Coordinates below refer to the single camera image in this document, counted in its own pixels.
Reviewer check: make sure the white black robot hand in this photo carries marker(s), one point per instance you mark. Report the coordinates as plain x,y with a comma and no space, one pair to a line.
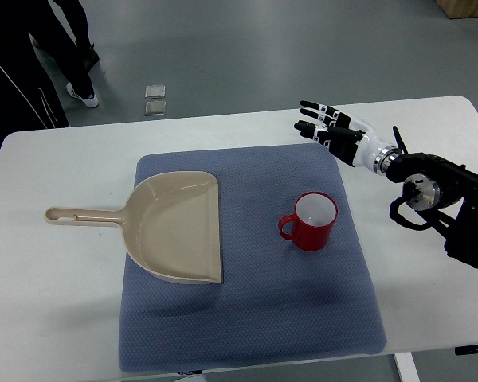
350,139

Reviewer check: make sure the red cup white inside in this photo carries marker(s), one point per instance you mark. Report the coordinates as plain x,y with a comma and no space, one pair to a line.
311,222

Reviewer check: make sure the beige plastic dustpan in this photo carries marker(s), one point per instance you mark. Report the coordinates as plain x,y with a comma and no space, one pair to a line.
171,226

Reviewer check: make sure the wooden box corner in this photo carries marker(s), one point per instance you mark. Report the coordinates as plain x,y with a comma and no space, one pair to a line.
457,9

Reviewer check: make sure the blue textured mat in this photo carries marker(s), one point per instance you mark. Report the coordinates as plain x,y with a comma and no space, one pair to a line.
276,303

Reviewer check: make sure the upper metal floor plate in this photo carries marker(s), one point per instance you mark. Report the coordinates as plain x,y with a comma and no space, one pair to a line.
155,91

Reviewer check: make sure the white table leg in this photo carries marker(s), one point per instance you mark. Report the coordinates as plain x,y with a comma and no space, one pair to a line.
406,367

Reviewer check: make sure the black table control panel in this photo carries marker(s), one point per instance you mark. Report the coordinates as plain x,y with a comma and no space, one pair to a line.
466,350

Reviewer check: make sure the person in black trousers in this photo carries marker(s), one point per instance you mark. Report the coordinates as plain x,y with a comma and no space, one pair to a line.
28,99

